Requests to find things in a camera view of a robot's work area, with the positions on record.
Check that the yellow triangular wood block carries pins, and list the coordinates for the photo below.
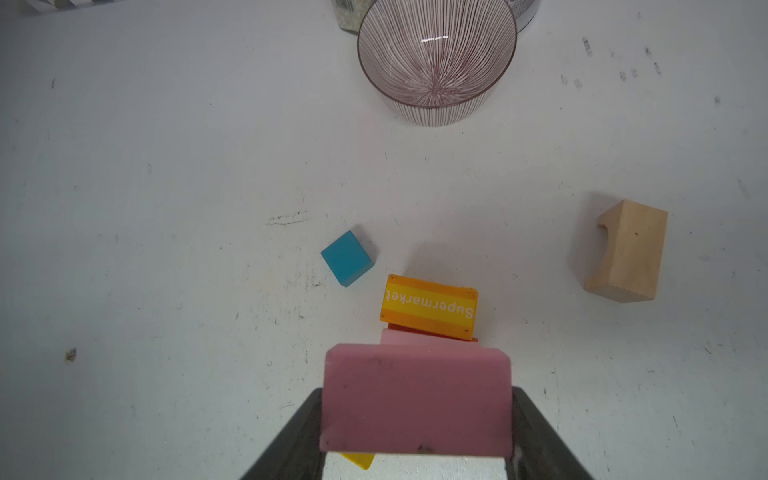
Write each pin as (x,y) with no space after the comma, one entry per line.
(362,460)

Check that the natural wood block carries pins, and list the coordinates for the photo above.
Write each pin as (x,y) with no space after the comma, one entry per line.
(630,268)

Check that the glass spice jar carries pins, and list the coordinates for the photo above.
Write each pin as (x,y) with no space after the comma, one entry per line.
(350,13)

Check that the teal wood cube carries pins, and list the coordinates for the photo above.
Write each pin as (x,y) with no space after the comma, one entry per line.
(347,259)

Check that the pink rectangular wood block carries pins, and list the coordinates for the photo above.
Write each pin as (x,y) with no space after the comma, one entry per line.
(400,399)

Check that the orange wood block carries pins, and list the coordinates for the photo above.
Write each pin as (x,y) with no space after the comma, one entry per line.
(430,307)

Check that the striped ceramic bowl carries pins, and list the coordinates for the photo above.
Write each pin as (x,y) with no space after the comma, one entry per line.
(435,62)

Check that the pink half-round wood block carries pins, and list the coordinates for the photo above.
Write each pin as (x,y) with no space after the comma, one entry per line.
(415,339)

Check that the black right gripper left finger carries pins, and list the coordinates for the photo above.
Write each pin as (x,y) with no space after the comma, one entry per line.
(294,454)

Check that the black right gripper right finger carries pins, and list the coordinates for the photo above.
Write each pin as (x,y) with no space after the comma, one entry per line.
(538,450)

